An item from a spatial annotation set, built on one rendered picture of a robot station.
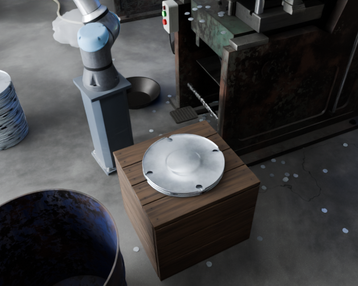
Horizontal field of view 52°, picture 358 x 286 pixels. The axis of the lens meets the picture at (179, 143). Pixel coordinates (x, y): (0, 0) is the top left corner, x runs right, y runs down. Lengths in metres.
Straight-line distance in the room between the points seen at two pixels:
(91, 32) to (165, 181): 0.63
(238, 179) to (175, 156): 0.23
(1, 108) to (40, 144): 0.26
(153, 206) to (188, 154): 0.24
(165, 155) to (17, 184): 0.83
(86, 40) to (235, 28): 0.58
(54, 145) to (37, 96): 0.49
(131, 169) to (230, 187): 0.35
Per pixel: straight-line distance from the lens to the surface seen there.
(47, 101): 2.37
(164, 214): 1.20
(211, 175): 1.27
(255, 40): 1.48
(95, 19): 1.57
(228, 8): 1.63
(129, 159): 1.37
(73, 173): 1.86
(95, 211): 1.14
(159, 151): 1.36
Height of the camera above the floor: 1.31
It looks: 43 degrees down
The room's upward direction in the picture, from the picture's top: 2 degrees counter-clockwise
